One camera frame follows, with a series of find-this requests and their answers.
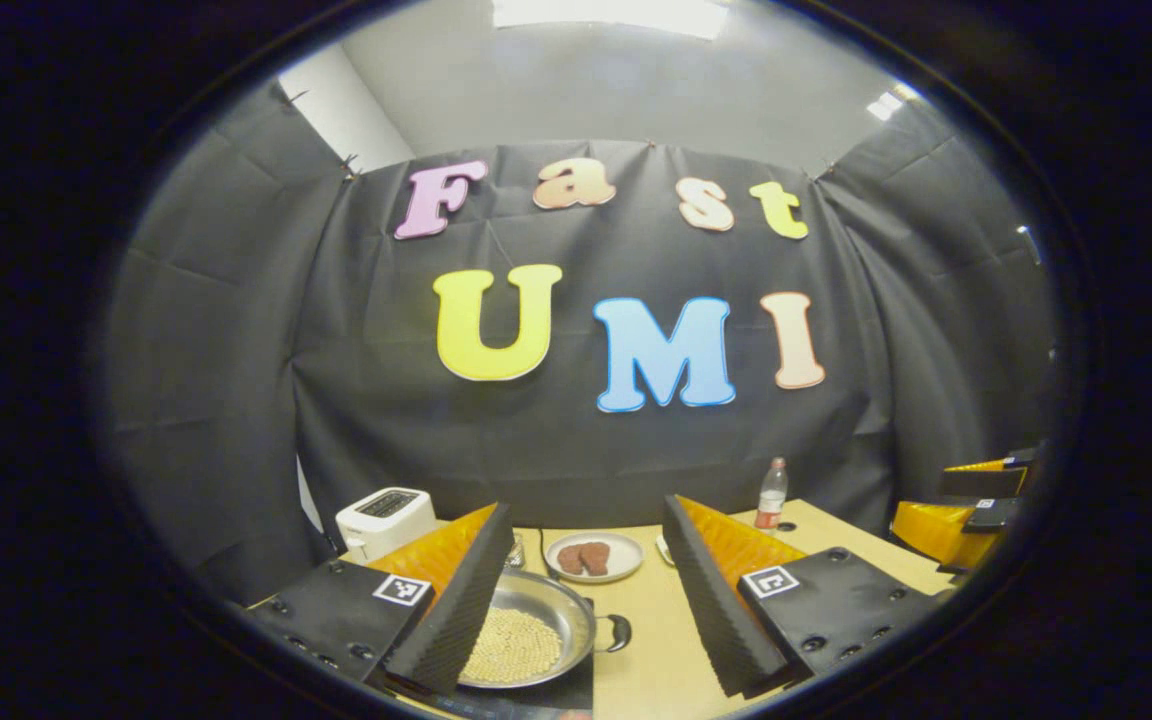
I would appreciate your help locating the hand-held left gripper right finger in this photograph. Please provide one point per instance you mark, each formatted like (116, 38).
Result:
(711, 610)

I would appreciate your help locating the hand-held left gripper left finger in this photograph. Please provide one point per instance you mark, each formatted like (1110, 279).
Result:
(461, 610)

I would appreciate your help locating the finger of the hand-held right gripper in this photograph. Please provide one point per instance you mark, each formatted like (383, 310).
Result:
(986, 480)
(936, 530)

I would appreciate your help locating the black induction cooktop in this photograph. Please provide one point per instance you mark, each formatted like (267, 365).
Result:
(561, 695)

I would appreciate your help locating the pile of soybeans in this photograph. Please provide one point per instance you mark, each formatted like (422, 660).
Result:
(516, 645)

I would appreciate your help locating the white divided dish with beans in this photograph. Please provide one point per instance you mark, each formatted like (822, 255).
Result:
(665, 550)

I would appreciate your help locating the round white plate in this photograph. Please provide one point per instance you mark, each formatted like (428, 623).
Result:
(626, 560)

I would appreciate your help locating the brown meat slice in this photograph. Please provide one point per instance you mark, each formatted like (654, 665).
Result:
(570, 560)
(596, 558)

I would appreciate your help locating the white toaster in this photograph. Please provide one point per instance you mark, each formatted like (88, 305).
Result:
(381, 520)

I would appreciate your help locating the clear bottle with red label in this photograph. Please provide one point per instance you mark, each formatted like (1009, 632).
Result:
(771, 495)

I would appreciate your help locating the small ceiling light panel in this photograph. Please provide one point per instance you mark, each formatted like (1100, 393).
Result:
(886, 103)

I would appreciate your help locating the large ceiling light panel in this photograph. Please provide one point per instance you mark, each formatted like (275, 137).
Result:
(616, 15)

